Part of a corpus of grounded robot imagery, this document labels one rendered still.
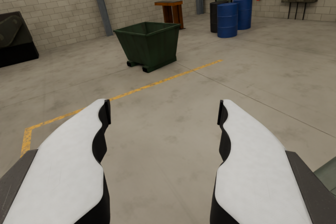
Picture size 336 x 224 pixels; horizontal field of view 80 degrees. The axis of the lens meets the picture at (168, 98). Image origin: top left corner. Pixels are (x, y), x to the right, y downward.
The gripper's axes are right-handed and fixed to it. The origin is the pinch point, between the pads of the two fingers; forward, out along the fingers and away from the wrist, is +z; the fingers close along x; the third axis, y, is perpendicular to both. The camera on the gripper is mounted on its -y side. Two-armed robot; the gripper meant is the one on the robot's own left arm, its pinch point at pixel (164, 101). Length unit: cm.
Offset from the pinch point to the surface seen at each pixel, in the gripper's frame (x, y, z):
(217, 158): 50, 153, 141
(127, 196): -38, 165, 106
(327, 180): 32.2, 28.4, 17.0
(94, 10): -307, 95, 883
